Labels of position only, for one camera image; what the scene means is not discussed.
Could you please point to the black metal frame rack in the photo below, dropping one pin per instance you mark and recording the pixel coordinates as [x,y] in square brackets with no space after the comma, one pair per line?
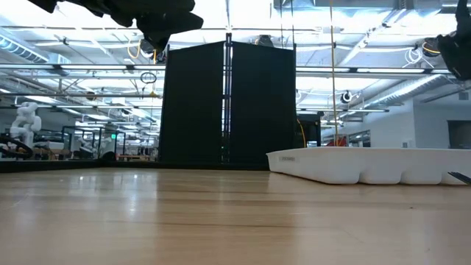
[63,141]

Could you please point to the iridescent rainbow fork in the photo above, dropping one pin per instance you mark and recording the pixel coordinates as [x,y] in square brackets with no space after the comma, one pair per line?
[461,177]

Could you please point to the black equipment cabinet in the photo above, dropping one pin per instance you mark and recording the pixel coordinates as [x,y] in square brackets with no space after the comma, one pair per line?
[311,132]

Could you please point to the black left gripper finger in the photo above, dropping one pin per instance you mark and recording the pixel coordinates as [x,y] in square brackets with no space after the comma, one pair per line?
[158,40]
[169,22]

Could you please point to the white plastic cutlery tray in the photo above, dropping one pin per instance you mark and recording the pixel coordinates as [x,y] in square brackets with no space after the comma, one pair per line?
[368,165]

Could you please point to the black folding partition screen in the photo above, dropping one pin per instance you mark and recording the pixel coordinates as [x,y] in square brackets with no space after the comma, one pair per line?
[191,110]

